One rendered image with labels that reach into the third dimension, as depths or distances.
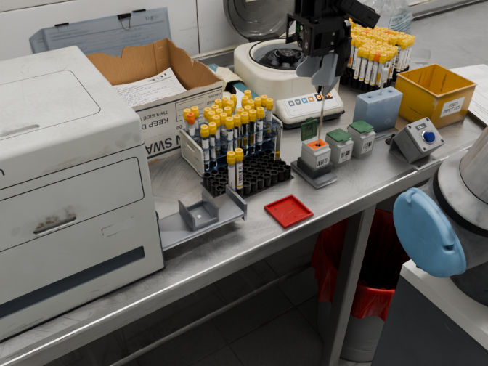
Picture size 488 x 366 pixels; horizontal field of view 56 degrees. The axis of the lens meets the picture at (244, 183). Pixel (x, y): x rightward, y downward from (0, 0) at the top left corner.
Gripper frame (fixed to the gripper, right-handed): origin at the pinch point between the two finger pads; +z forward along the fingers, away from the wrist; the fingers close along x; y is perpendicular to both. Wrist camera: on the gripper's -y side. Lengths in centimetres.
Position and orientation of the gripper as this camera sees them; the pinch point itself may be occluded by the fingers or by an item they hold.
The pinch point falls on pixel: (324, 86)
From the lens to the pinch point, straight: 88.6
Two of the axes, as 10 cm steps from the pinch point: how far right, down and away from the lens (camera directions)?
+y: -8.4, 3.3, -4.2
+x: 5.4, 5.3, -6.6
